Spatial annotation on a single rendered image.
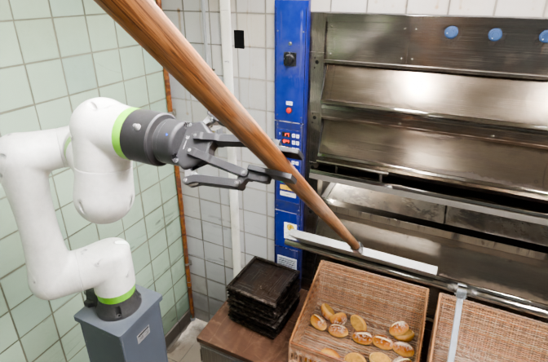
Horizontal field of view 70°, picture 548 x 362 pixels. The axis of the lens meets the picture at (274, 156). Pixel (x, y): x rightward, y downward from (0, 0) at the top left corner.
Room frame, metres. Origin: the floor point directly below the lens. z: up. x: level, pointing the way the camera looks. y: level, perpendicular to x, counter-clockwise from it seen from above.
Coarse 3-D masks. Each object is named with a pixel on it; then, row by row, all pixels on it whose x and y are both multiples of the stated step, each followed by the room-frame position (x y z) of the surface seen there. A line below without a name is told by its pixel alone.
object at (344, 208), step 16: (336, 208) 1.73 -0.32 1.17; (352, 208) 1.71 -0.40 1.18; (368, 208) 1.71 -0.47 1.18; (400, 224) 1.59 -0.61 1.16; (416, 224) 1.56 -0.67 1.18; (432, 224) 1.56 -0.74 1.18; (464, 240) 1.48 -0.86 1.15; (480, 240) 1.45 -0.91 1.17; (496, 240) 1.44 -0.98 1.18; (512, 240) 1.44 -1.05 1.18; (528, 256) 1.37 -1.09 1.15; (544, 256) 1.35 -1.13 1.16
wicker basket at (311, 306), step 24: (336, 264) 1.68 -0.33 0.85; (312, 288) 1.57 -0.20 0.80; (360, 288) 1.60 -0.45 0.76; (384, 288) 1.56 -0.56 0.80; (408, 288) 1.53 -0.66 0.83; (312, 312) 1.59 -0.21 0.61; (336, 312) 1.60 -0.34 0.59; (360, 312) 1.56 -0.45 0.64; (384, 312) 1.53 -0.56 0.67; (408, 312) 1.49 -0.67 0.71; (312, 336) 1.45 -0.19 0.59; (312, 360) 1.25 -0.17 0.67; (336, 360) 1.20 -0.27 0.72
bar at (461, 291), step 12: (288, 240) 1.45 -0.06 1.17; (312, 252) 1.39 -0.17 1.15; (324, 252) 1.37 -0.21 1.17; (336, 252) 1.36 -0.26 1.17; (360, 264) 1.30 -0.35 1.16; (372, 264) 1.28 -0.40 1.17; (408, 276) 1.22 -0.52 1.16; (420, 276) 1.21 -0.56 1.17; (444, 288) 1.16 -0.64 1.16; (456, 288) 1.15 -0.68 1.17; (468, 288) 1.14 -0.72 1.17; (492, 300) 1.09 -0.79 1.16; (504, 300) 1.08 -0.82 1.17; (456, 312) 1.10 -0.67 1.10; (528, 312) 1.05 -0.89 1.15; (540, 312) 1.03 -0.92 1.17; (456, 324) 1.07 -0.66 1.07; (456, 336) 1.04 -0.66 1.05
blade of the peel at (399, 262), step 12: (300, 240) 1.36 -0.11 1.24; (312, 240) 1.27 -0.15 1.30; (324, 240) 1.26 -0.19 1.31; (348, 252) 1.24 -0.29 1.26; (372, 252) 1.18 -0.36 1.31; (384, 264) 1.27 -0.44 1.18; (396, 264) 1.14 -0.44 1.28; (408, 264) 1.12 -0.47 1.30; (420, 264) 1.11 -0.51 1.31; (432, 276) 1.17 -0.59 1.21
